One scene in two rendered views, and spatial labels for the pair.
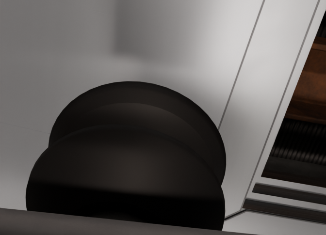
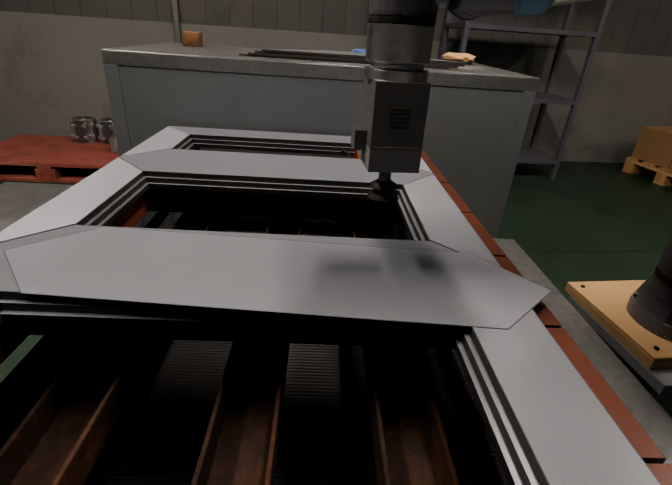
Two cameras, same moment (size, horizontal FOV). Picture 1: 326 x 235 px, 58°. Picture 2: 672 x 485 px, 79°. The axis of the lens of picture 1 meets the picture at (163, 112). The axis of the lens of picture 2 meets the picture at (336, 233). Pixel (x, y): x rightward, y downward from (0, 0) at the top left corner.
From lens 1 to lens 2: 0.54 m
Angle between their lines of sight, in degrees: 65
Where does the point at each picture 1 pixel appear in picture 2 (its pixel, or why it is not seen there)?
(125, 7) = (361, 267)
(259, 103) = (382, 242)
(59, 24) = (373, 281)
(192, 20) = (359, 255)
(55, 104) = (409, 284)
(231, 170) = (413, 244)
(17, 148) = (442, 296)
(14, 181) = (465, 298)
